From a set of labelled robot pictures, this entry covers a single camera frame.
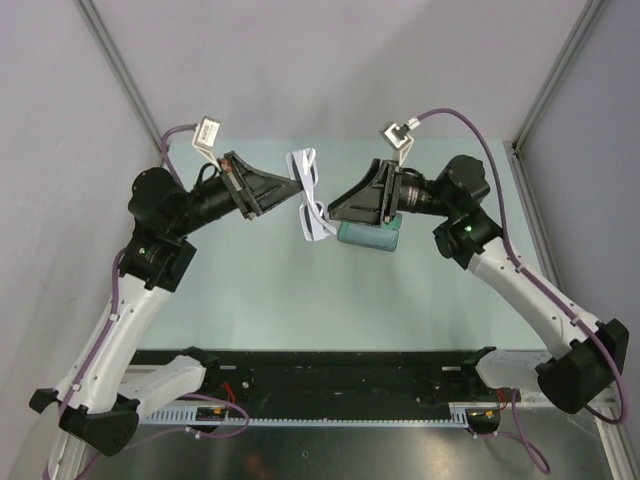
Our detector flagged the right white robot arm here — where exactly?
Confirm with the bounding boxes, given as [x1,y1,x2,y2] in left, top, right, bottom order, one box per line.
[328,155,629,414]

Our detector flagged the left aluminium frame post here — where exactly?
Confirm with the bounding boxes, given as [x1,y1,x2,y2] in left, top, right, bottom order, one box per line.
[74,0,161,152]

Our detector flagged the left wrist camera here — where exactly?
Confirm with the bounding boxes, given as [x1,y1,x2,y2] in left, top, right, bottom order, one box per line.
[191,116,221,168]

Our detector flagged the aluminium frame post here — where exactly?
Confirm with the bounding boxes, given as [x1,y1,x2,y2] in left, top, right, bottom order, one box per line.
[74,0,161,152]
[511,0,610,152]

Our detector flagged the white frame sunglasses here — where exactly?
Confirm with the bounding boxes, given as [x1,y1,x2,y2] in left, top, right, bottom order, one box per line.
[285,148,337,242]

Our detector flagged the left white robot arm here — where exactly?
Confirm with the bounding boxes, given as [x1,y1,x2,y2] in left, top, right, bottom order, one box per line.
[29,152,303,456]

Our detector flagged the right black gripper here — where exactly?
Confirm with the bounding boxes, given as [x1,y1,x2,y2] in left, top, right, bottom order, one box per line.
[329,158,457,227]

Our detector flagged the right aluminium frame post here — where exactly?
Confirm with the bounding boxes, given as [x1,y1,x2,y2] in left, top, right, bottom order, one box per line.
[511,0,610,152]

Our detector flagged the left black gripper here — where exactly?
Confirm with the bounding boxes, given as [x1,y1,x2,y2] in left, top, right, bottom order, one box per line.
[170,151,303,239]

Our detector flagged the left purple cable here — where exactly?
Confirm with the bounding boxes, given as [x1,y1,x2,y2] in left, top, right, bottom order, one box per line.
[44,124,251,480]

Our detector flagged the grey slotted cable duct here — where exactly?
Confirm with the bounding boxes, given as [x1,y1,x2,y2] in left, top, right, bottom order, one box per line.
[141,402,502,428]

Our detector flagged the grey glasses case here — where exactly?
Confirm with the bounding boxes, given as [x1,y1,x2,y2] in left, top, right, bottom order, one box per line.
[337,213,403,252]

